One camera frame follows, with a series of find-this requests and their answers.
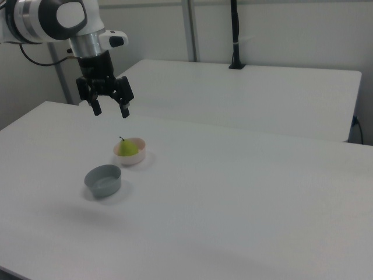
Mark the black wall cable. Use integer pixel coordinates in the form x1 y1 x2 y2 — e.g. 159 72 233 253
351 115 365 144

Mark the grey bowl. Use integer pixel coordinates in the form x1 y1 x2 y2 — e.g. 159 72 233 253
84 164 122 200

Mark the white side table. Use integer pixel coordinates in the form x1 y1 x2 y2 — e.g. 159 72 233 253
115 59 363 144

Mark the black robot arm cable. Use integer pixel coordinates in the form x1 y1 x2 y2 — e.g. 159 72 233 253
18 43 80 65

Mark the pink bowl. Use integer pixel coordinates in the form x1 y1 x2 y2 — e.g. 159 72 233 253
112 137 147 167

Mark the aluminium partition post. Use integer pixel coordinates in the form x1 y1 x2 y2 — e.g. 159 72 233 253
181 0 202 62

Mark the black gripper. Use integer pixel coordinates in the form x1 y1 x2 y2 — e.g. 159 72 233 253
76 51 135 119

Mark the black pole with base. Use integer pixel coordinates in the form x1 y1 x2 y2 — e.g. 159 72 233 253
228 0 247 71

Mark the green pear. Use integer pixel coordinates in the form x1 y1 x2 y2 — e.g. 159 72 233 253
118 136 139 158

